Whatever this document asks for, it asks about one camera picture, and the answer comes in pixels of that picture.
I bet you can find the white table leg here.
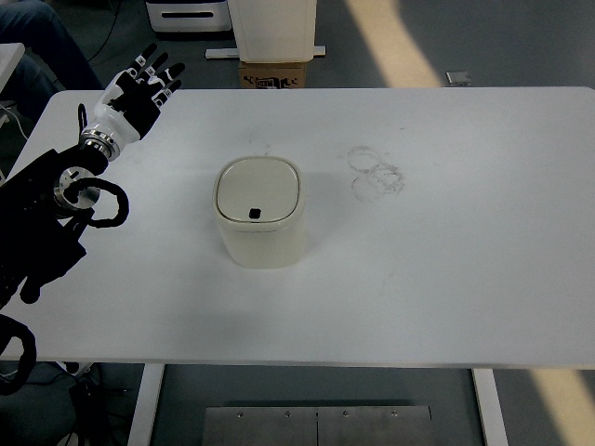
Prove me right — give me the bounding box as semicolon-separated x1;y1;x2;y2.
127;363;165;446
471;369;509;446

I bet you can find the left white table leg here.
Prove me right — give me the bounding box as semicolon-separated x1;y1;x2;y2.
127;363;165;446

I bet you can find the grey floor outlet plate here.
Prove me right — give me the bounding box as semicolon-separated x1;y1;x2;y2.
445;71;473;86

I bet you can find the person in blue jeans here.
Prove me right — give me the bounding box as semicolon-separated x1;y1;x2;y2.
1;1;103;122

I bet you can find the large white bin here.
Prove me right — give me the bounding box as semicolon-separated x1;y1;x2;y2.
228;0;317;50

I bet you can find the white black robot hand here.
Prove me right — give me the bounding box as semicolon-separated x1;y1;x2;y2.
81;43;185;145

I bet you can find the white appliance with slot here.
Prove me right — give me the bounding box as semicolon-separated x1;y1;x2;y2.
145;1;231;33

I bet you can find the metal floor plate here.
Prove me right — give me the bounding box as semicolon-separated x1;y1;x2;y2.
203;406;436;445

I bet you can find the right white table leg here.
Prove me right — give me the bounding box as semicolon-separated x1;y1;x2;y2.
471;369;509;446

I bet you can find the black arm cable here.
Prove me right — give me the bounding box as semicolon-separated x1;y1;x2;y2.
69;102;130;230

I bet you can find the cream push-lid trash can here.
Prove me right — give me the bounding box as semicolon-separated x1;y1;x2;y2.
213;156;306;269

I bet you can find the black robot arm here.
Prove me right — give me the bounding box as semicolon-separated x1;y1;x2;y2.
1;45;185;305

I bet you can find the brown cardboard box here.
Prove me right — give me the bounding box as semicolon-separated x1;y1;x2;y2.
238;62;308;89

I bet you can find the floor cables bundle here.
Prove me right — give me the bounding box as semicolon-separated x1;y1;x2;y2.
0;313;140;446

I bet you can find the white table base bar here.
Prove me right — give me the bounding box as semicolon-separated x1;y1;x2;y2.
205;46;326;63

